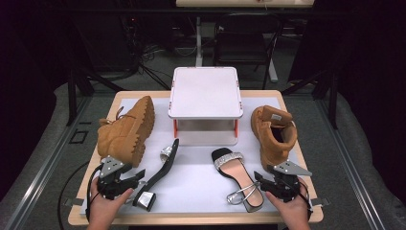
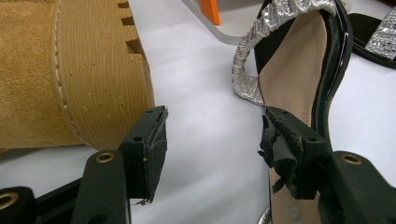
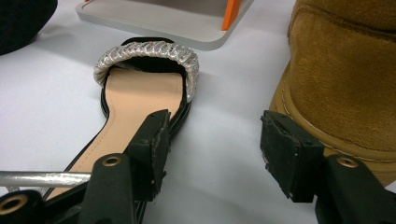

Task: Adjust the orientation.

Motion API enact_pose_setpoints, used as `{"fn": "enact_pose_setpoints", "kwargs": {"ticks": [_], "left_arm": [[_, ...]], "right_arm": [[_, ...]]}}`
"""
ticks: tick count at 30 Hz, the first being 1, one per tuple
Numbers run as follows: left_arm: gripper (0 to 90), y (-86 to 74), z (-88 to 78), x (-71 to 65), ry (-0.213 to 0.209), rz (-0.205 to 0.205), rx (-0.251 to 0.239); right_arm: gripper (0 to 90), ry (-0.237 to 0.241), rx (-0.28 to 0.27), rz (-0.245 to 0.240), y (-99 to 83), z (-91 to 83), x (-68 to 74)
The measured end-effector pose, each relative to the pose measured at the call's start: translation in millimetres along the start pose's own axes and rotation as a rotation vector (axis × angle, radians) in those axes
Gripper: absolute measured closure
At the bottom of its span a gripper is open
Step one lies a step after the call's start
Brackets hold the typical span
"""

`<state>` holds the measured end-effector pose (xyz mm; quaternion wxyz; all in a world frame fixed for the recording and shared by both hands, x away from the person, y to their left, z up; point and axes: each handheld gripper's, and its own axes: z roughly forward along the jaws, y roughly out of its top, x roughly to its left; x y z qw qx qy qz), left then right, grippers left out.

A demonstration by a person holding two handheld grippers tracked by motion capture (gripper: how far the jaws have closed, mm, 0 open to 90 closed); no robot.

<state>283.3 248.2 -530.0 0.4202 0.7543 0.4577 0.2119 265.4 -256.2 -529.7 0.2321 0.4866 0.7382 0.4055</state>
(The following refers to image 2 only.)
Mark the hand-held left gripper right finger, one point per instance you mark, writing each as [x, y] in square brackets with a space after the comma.
[299, 146]

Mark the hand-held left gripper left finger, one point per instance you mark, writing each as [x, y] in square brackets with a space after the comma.
[143, 155]

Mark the tan suede boot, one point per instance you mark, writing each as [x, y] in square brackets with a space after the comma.
[93, 62]

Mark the white and orange shoe rack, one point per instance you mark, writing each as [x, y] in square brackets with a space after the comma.
[230, 31]

